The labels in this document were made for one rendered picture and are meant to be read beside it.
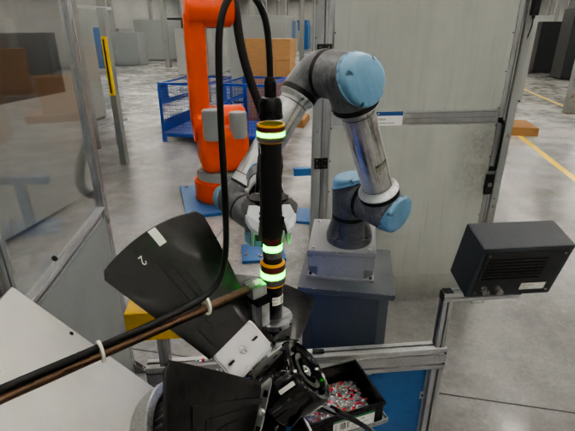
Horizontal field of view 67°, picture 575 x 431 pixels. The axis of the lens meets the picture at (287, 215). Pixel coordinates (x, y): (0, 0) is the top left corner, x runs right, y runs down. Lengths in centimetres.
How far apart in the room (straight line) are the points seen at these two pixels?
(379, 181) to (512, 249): 39
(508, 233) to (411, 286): 186
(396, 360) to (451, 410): 111
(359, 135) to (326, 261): 48
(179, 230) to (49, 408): 33
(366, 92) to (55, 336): 78
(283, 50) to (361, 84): 754
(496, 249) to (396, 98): 152
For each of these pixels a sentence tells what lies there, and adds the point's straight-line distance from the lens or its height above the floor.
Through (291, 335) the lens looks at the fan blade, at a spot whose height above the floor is 119.
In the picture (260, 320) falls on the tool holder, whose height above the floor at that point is 128.
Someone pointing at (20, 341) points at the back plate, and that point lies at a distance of 80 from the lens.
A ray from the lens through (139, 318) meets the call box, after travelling 123.
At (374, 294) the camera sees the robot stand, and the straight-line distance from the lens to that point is 139.
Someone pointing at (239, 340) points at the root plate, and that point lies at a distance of 78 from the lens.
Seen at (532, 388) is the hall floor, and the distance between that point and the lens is 280.
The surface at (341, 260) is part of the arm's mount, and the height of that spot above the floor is 107.
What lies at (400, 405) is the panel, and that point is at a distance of 160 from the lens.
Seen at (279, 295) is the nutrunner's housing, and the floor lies 132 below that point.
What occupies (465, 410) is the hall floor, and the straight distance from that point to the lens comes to 254.
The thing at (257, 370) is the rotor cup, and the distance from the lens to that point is 77.
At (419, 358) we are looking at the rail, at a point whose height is 83.
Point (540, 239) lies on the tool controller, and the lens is 135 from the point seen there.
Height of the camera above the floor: 176
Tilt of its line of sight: 23 degrees down
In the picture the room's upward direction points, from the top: straight up
